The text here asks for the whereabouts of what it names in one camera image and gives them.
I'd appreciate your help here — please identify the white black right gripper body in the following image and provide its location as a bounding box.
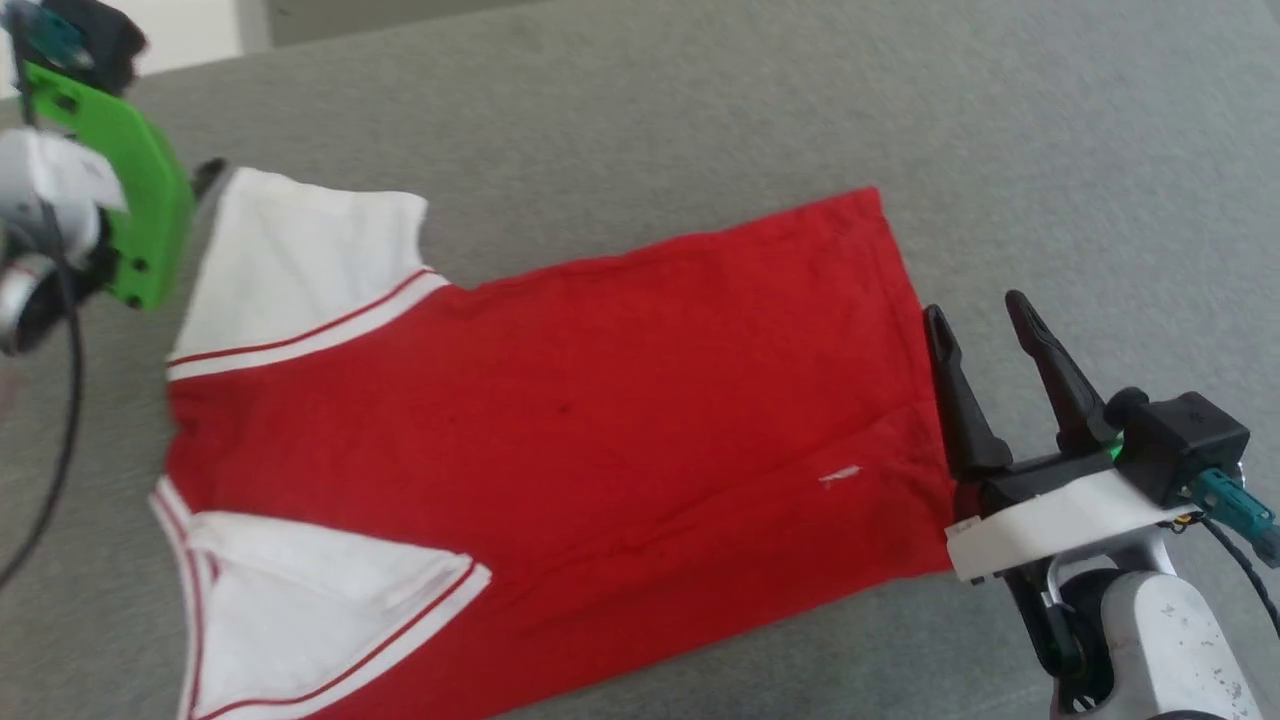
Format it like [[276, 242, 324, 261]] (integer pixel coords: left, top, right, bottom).
[[944, 444, 1202, 587]]

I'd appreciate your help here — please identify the thin black camera cable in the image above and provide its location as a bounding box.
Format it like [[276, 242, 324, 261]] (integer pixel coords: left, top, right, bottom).
[[1188, 468, 1280, 641], [0, 225, 87, 591]]

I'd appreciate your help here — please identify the grey fabric sofa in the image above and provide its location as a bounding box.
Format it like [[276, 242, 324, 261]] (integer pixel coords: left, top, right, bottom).
[[0, 0, 1280, 720]]

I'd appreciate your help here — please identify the white flat box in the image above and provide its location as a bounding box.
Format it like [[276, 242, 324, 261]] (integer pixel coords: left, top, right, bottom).
[[128, 0, 271, 73]]

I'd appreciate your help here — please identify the red and white jersey shirt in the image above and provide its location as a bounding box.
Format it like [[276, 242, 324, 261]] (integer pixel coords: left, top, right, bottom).
[[148, 165, 963, 720]]

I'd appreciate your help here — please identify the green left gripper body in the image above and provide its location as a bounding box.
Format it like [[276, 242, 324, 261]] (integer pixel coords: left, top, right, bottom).
[[19, 60, 197, 311]]

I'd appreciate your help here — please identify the thin black left camera cable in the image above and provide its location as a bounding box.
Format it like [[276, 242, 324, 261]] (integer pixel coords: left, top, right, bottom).
[[0, 225, 87, 591]]

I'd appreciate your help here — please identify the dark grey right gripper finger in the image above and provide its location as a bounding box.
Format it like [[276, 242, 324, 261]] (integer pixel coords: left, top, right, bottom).
[[921, 305, 1014, 480], [1003, 290, 1117, 457]]

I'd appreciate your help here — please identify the thin black right camera cable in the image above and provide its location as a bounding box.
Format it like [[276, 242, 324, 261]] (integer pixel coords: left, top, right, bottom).
[[1188, 468, 1280, 641]]

